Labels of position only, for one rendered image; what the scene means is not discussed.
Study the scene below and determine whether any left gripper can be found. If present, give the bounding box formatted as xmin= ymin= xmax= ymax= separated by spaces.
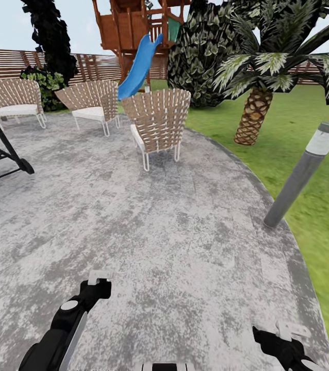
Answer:
xmin=80 ymin=280 xmax=112 ymax=304

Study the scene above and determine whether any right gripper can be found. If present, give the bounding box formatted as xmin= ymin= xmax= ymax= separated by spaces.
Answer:
xmin=253 ymin=326 xmax=305 ymax=363

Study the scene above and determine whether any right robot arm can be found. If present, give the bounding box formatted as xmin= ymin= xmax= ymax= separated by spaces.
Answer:
xmin=253 ymin=320 xmax=325 ymax=371

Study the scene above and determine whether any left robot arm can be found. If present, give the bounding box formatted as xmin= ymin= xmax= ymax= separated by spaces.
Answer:
xmin=19 ymin=270 xmax=116 ymax=371

